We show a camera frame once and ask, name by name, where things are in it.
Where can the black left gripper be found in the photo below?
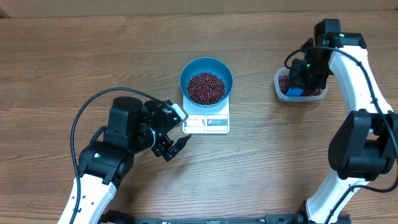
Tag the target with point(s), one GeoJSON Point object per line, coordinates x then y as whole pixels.
{"type": "Point", "coordinates": [161, 147]}

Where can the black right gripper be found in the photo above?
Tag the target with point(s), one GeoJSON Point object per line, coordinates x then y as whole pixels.
{"type": "Point", "coordinates": [297, 80]}

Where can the blue plastic scoop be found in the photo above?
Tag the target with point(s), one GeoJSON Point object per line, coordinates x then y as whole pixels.
{"type": "Point", "coordinates": [293, 92]}

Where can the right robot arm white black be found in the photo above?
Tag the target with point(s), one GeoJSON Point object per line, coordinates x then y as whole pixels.
{"type": "Point", "coordinates": [365, 146]}

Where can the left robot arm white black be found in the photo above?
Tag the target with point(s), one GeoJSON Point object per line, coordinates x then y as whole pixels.
{"type": "Point", "coordinates": [133, 126]}

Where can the white digital kitchen scale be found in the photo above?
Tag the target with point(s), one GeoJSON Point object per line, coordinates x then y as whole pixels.
{"type": "Point", "coordinates": [201, 120]}

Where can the red beans in bowl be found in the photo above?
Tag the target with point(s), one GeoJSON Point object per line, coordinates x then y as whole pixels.
{"type": "Point", "coordinates": [206, 88]}

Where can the teal metal bowl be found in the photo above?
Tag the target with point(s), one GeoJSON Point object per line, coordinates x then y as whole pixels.
{"type": "Point", "coordinates": [206, 64]}

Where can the red adzuki beans in container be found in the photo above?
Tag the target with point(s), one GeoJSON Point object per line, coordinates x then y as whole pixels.
{"type": "Point", "coordinates": [284, 86]}

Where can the clear plastic food container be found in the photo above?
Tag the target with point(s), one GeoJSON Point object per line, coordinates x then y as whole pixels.
{"type": "Point", "coordinates": [294, 99]}

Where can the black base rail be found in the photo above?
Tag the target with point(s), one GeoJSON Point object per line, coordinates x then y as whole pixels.
{"type": "Point", "coordinates": [217, 220]}

